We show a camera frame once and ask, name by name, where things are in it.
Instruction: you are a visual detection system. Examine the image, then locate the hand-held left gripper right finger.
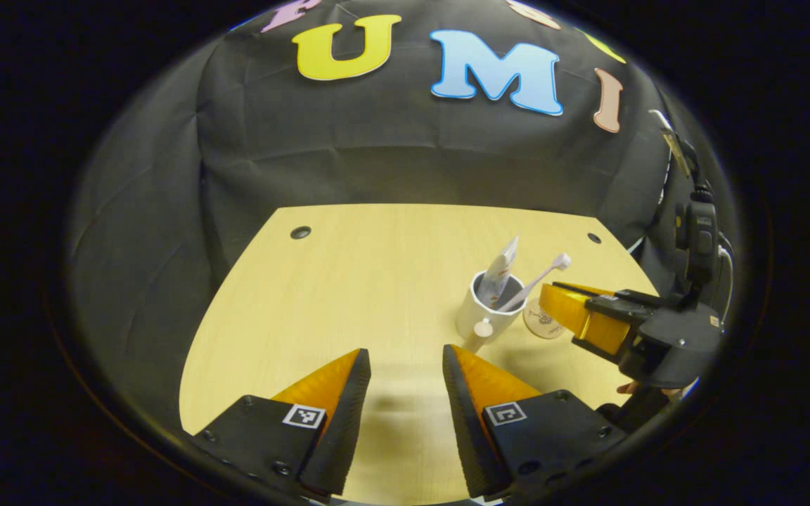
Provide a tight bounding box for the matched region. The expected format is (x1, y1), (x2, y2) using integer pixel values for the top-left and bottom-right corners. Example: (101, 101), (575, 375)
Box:
(442, 344), (631, 500)

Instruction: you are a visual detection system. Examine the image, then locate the white cup with wooden handle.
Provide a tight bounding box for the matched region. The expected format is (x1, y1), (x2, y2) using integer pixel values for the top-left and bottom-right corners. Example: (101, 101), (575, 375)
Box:
(454, 271), (527, 353)

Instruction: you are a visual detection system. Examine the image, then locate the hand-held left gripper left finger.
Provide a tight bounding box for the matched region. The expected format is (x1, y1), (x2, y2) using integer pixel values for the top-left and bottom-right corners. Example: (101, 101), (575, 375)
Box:
(191, 348), (372, 496)

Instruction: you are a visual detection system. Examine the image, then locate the white toothbrush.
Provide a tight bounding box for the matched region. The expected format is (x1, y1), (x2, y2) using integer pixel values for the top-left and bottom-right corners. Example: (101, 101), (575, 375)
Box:
(496, 253), (572, 313)

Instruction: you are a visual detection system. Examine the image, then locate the round wooden coaster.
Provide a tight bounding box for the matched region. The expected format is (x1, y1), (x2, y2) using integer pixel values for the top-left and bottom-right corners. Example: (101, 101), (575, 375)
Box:
(522, 299), (569, 340)

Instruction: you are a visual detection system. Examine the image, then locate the black backdrop cloth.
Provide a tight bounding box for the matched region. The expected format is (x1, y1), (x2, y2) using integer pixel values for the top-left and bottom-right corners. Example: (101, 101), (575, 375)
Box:
(67, 0), (736, 436)

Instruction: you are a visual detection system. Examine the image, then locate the light wooden desktop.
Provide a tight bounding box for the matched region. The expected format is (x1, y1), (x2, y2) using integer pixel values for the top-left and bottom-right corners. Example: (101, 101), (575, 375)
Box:
(180, 204), (659, 505)

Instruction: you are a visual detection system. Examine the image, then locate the white toothpaste tube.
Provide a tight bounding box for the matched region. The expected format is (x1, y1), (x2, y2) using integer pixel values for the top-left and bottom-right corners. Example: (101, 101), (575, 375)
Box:
(479, 236), (520, 307)

